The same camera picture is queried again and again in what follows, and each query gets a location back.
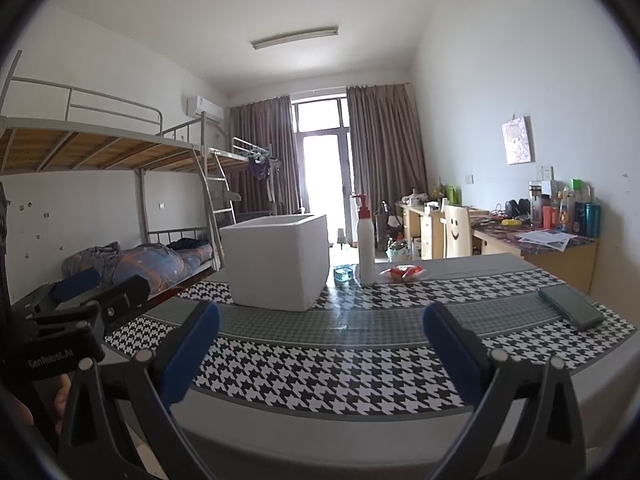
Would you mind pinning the black headphones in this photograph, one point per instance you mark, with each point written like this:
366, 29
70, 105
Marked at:
515, 209

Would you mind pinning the brown curtain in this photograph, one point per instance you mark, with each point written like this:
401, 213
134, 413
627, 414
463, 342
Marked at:
280, 130
385, 145

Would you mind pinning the white pump bottle red cap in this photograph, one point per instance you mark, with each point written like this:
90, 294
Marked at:
366, 250

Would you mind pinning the houndstooth tablecloth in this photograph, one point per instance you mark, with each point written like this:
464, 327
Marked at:
325, 360

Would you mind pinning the wooden chair with smiley face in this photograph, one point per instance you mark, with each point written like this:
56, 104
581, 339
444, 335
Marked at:
456, 232

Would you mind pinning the ceiling tube light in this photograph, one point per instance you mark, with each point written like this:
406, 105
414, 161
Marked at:
295, 37

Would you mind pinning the clear bottle blue liquid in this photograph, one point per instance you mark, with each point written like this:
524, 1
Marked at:
344, 275

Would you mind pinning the metal bunk bed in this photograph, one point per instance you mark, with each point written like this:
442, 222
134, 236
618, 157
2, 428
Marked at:
225, 157
100, 147

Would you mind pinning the glass balcony door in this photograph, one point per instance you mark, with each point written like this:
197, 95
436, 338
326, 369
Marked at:
322, 170

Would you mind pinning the white foam box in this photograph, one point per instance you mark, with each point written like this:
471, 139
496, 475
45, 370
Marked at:
270, 265

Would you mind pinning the yellow desk item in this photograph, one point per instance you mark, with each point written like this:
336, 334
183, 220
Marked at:
511, 222

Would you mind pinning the white double wall socket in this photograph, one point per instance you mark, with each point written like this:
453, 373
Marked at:
544, 172

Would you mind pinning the row of toiletry bottles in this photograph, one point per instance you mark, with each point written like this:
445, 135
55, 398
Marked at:
565, 210

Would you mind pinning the printed papers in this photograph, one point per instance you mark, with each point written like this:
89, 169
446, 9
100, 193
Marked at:
545, 240

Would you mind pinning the red snack packet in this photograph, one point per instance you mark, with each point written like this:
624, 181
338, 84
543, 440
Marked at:
402, 272

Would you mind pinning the green container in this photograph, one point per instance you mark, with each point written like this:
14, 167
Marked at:
454, 195

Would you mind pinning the blue patterned bedding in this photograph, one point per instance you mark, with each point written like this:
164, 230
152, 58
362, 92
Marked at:
140, 262

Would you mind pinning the wooden desk with patterned top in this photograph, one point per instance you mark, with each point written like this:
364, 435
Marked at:
555, 265

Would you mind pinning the white air conditioner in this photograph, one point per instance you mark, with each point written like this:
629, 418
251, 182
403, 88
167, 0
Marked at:
205, 107

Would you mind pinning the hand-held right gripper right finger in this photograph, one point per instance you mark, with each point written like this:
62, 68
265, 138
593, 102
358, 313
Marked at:
457, 355

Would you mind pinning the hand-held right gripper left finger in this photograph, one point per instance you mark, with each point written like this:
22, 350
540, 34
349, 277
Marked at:
192, 355

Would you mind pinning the dark hanging clothes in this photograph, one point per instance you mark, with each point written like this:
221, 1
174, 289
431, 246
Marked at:
260, 170

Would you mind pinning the dark green phone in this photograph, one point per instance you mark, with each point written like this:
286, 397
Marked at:
570, 307

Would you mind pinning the grey waste bin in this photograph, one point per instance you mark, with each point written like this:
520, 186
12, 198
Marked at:
400, 250

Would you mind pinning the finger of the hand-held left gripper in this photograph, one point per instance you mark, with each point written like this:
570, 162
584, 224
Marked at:
75, 285
125, 300

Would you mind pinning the pink wall picture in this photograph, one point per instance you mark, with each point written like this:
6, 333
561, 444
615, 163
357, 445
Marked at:
517, 141

